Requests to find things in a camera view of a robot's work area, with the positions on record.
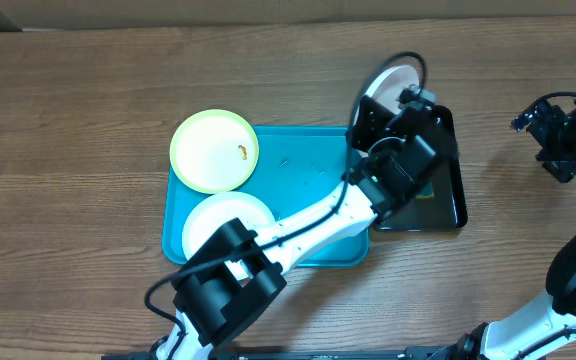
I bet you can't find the white plate with orange smear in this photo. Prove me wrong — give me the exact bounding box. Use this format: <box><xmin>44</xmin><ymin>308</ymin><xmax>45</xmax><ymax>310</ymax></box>
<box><xmin>359</xmin><ymin>65</ymin><xmax>420</xmax><ymax>122</ymax></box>

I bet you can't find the white plate with ketchup streak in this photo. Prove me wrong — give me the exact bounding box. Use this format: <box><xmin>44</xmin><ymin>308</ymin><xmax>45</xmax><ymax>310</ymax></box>
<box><xmin>182</xmin><ymin>192</ymin><xmax>275</xmax><ymax>260</ymax></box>

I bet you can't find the green yellow sponge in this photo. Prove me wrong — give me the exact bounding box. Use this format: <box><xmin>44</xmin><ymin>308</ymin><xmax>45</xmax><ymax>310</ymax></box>
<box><xmin>416</xmin><ymin>182</ymin><xmax>435</xmax><ymax>199</ymax></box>

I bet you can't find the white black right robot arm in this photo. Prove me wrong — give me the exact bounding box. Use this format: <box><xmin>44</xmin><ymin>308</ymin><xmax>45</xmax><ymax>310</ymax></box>
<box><xmin>430</xmin><ymin>92</ymin><xmax>576</xmax><ymax>359</ymax></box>

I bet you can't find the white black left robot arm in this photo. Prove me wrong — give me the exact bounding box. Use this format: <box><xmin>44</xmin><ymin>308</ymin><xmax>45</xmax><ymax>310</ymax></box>
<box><xmin>149</xmin><ymin>90</ymin><xmax>455</xmax><ymax>359</ymax></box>

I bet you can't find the teal plastic tray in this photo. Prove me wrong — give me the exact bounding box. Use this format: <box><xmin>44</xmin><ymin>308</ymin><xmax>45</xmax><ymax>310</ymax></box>
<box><xmin>162</xmin><ymin>126</ymin><xmax>346</xmax><ymax>264</ymax></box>

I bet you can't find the black water tray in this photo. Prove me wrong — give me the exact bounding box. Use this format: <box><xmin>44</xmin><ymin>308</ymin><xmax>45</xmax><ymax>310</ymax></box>
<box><xmin>370</xmin><ymin>104</ymin><xmax>469</xmax><ymax>233</ymax></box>

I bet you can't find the yellow plate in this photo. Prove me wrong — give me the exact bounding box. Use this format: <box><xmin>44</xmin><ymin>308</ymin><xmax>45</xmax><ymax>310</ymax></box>
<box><xmin>169</xmin><ymin>109</ymin><xmax>260</xmax><ymax>194</ymax></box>

